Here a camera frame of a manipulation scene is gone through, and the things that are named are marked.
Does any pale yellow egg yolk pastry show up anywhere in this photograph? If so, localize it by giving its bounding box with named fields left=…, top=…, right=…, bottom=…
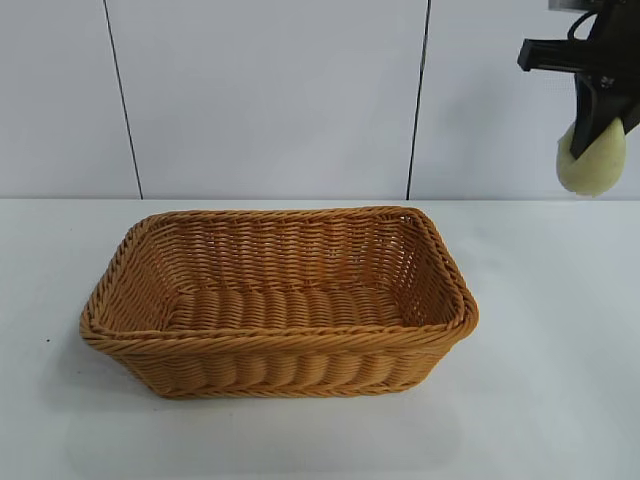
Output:
left=555, top=116, right=629, bottom=198

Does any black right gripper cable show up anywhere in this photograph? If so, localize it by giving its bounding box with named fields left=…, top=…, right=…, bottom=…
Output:
left=566, top=11, right=601, bottom=42

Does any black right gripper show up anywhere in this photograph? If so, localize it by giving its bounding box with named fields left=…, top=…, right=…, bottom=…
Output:
left=516, top=0, right=640, bottom=161

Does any tan woven wicker basket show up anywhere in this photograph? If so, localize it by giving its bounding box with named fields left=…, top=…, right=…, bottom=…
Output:
left=79, top=205, right=481, bottom=401

